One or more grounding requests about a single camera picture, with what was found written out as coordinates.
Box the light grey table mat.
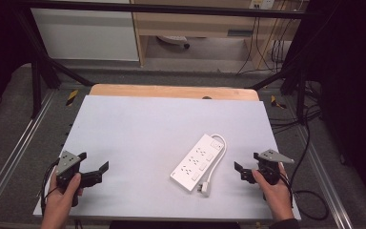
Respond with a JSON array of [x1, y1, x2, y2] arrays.
[[32, 94, 302, 222]]

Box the white power strip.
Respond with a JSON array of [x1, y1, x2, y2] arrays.
[[169, 133, 225, 194]]

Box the yellow black tape strip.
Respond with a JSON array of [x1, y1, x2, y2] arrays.
[[270, 94, 288, 110], [65, 89, 79, 107]]

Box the wooden table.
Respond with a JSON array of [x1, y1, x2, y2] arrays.
[[89, 83, 260, 102]]

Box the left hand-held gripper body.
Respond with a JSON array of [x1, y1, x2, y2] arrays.
[[54, 150, 104, 208]]

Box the black floor cables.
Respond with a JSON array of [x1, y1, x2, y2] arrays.
[[268, 79, 323, 179]]

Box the black metal frame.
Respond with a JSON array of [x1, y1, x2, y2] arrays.
[[10, 0, 313, 120]]

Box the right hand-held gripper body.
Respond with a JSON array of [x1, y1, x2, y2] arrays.
[[239, 149, 295, 186]]

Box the white plug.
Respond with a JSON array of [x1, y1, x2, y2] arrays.
[[197, 180, 212, 198]]

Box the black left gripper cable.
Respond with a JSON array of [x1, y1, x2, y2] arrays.
[[39, 157, 61, 218]]

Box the person's right hand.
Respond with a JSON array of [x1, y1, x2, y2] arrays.
[[251, 162, 295, 222]]

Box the person's left hand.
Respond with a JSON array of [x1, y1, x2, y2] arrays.
[[41, 173, 84, 229]]

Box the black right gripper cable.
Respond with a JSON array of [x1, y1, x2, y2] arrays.
[[277, 162, 330, 221]]

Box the wooden desk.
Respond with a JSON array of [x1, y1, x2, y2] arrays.
[[130, 0, 303, 71]]

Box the black hanging cables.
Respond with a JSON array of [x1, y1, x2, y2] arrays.
[[236, 9, 299, 76]]

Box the white cabinet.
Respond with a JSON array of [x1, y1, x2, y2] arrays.
[[30, 0, 140, 62]]

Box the aluminium rail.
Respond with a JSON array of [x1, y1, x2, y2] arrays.
[[0, 89, 55, 219], [295, 125, 355, 229]]

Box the white chair base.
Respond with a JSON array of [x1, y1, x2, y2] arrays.
[[156, 34, 192, 50]]

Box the white power strip cable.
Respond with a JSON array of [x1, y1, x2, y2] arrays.
[[203, 133, 229, 189]]

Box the white wall socket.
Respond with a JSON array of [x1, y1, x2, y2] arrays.
[[249, 0, 276, 10]]

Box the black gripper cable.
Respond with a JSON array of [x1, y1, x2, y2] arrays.
[[277, 162, 330, 221], [39, 157, 61, 218]]

